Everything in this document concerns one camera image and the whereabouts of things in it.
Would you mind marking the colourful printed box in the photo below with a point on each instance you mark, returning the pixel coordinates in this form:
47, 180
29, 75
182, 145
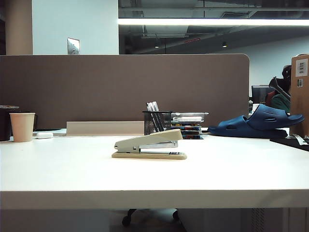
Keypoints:
192, 134
187, 126

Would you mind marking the brown desk partition panel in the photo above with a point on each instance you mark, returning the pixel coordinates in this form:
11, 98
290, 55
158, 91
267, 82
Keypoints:
96, 84

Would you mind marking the black white pen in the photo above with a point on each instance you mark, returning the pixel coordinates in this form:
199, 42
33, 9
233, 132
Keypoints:
149, 106
155, 106

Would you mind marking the white paper strip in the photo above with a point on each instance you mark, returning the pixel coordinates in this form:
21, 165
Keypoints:
299, 139

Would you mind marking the black flat mat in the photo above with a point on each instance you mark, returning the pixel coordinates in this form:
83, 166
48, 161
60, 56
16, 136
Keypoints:
287, 142

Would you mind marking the person in green top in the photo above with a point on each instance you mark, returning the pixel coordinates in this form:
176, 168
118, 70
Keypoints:
281, 102

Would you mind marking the long ceiling light strip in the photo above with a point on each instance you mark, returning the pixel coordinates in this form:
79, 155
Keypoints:
205, 21

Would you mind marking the small white plastic case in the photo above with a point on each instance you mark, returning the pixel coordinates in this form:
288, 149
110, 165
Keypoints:
44, 135

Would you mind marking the dark round container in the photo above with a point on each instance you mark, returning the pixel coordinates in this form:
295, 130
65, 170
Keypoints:
4, 123

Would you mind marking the brown cardboard box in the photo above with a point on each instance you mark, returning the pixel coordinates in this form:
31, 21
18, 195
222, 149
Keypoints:
300, 101

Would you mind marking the black mesh pen holder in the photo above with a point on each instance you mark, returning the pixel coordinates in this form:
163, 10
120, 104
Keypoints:
150, 123

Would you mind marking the metal wall switch plate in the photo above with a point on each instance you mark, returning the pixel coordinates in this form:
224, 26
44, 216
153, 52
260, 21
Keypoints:
73, 46

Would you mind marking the beige desk stapler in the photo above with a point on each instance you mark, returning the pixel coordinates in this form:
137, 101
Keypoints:
149, 139

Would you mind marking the tan paper cup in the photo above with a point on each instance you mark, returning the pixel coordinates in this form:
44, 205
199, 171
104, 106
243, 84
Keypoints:
22, 126

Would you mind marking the blue foam slipper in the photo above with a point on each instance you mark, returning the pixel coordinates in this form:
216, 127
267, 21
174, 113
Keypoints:
229, 125
268, 117

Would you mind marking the dark angled bar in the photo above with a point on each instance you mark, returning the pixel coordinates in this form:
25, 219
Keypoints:
280, 88

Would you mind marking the clear plastic tray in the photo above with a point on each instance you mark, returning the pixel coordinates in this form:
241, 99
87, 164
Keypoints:
190, 114

